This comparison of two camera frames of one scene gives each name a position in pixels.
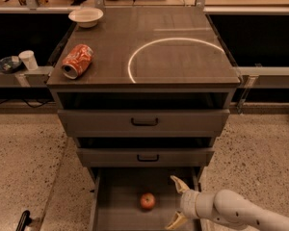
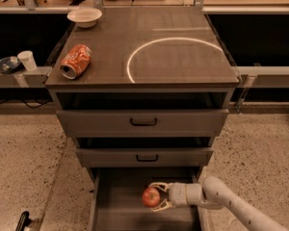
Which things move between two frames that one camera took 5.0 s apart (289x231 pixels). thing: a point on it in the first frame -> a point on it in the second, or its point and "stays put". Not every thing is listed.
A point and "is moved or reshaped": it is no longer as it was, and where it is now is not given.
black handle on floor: (24, 220) stays put
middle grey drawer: (145, 152) stays put
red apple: (147, 201) is moved or reshaped
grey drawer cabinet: (149, 106) stays put
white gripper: (187, 203) -> (177, 193)
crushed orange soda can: (76, 60) stays put
